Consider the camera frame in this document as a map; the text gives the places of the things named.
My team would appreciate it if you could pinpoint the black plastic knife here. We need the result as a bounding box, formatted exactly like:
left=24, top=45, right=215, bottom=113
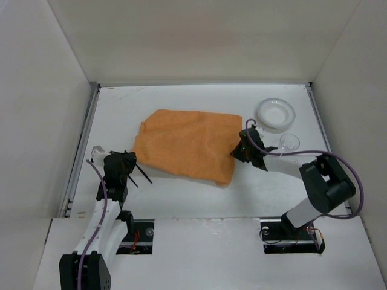
left=135, top=163, right=153, bottom=184

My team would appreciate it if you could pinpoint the black plastic fork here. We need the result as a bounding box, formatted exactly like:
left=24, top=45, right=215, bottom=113
left=128, top=175, right=139, bottom=188

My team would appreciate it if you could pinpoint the clear plastic cup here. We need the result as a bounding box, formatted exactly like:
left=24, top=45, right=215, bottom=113
left=278, top=133, right=301, bottom=152

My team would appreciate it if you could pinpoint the orange cloth placemat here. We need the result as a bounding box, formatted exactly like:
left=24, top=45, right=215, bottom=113
left=132, top=109, right=242, bottom=186

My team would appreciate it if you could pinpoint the white round plate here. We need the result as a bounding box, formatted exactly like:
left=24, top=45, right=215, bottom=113
left=256, top=98, right=296, bottom=130

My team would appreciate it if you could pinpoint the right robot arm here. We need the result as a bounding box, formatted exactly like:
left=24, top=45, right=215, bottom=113
left=231, top=126, right=356, bottom=233

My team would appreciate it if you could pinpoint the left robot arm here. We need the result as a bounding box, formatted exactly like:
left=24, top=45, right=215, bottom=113
left=59, top=146, right=137, bottom=289

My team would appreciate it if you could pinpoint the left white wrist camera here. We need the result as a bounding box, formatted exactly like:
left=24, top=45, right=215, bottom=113
left=91, top=146, right=109, bottom=166

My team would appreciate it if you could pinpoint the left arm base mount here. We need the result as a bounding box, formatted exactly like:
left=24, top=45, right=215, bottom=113
left=117, top=219, right=155, bottom=256

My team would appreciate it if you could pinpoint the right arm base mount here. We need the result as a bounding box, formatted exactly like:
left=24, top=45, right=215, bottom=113
left=259, top=218, right=325, bottom=254

